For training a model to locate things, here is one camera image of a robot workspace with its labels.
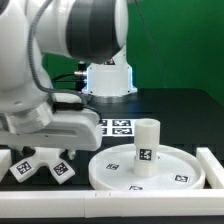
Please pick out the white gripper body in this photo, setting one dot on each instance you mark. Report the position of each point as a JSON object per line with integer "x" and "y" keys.
{"x": 72, "y": 130}

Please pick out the white cross table base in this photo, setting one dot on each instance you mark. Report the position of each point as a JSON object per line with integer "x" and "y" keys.
{"x": 43, "y": 157}

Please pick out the white round table top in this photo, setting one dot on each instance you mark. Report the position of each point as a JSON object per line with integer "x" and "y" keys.
{"x": 113, "y": 169}

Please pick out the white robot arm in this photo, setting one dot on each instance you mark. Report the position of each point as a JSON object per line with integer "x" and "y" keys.
{"x": 32, "y": 113}

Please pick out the white marker sheet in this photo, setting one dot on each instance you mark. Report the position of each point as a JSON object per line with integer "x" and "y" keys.
{"x": 118, "y": 127}

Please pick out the white frame left rail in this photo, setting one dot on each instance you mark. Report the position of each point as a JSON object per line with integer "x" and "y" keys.
{"x": 5, "y": 162}

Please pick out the white frame rail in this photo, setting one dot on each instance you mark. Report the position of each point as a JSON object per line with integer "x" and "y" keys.
{"x": 214, "y": 171}
{"x": 97, "y": 203}
{"x": 5, "y": 162}

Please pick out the white frame front rail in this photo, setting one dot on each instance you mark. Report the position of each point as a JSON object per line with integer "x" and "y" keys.
{"x": 97, "y": 203}

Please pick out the white frame right rail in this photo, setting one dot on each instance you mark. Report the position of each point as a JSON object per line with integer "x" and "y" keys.
{"x": 214, "y": 171}

